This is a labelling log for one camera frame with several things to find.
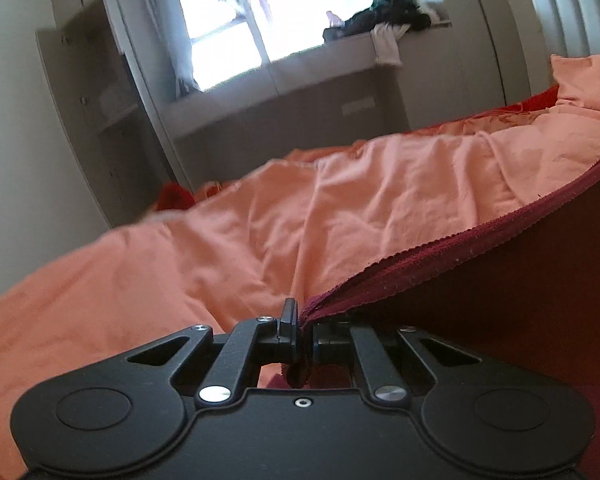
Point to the white cloth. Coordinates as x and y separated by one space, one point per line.
387 45

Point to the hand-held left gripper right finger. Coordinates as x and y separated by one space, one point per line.
330 342

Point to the closed grey wardrobe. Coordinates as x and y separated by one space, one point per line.
480 35

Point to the window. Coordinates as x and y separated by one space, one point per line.
300 5

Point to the pile of dark clothes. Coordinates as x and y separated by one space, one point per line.
380 17

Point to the grey window bench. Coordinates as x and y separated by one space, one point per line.
305 95

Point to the open grey wardrobe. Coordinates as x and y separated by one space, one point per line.
110 110

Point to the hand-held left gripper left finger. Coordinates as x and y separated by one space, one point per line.
287 322

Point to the maroon long-sleeve shirt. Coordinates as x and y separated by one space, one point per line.
505 285

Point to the orange floral bed sheet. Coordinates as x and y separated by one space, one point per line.
505 115

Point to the orange blanket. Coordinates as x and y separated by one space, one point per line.
205 240

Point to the red object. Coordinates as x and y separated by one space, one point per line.
174 197

